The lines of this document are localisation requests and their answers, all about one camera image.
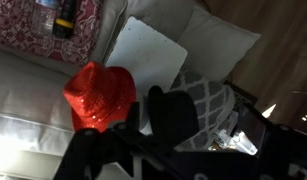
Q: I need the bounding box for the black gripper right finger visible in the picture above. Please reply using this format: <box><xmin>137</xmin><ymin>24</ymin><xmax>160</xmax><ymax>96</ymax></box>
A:
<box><xmin>239</xmin><ymin>103</ymin><xmax>307</xmax><ymax>180</ymax></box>

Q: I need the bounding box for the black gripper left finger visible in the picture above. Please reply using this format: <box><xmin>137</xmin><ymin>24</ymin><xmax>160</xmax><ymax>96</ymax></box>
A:
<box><xmin>52</xmin><ymin>101</ymin><xmax>151</xmax><ymax>180</ymax></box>

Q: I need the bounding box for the red sequin fedora hat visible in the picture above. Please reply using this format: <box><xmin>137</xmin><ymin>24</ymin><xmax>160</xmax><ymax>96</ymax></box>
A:
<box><xmin>62</xmin><ymin>61</ymin><xmax>138</xmax><ymax>134</ymax></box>

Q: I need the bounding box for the black fedora hat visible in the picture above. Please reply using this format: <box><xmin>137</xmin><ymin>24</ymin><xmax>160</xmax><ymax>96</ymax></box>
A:
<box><xmin>147</xmin><ymin>85</ymin><xmax>200</xmax><ymax>149</ymax></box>

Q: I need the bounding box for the white plastic packaging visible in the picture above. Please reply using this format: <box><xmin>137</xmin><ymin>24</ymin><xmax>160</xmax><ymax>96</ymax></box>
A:
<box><xmin>208</xmin><ymin>126</ymin><xmax>260</xmax><ymax>157</ymax></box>

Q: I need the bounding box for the black woven basket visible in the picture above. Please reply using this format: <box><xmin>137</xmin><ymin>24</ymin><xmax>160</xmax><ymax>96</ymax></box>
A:
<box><xmin>224</xmin><ymin>80</ymin><xmax>260</xmax><ymax>109</ymax></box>

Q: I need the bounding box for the beige fabric sofa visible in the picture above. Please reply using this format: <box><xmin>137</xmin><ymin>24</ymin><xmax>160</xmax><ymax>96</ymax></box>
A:
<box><xmin>0</xmin><ymin>0</ymin><xmax>207</xmax><ymax>180</ymax></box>

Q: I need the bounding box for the grey white patterned pillow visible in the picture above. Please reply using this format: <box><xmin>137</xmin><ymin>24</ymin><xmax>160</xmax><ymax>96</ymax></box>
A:
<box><xmin>169</xmin><ymin>69</ymin><xmax>236</xmax><ymax>153</ymax></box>

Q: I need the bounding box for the plain beige throw pillow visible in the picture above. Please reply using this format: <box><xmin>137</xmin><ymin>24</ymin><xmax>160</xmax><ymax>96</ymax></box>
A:
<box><xmin>177</xmin><ymin>6</ymin><xmax>262</xmax><ymax>83</ymax></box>

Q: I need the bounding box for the black and yellow flashlight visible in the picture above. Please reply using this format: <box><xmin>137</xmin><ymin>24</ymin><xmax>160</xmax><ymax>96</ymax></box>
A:
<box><xmin>52</xmin><ymin>0</ymin><xmax>78</xmax><ymax>40</ymax></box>

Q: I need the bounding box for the pink patterned folded cloth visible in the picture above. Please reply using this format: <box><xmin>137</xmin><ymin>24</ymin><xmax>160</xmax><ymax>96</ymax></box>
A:
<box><xmin>0</xmin><ymin>0</ymin><xmax>105</xmax><ymax>67</ymax></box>

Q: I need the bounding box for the clear plastic water bottle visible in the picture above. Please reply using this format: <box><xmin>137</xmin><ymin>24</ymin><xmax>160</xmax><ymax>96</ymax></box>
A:
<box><xmin>31</xmin><ymin>0</ymin><xmax>60</xmax><ymax>36</ymax></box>

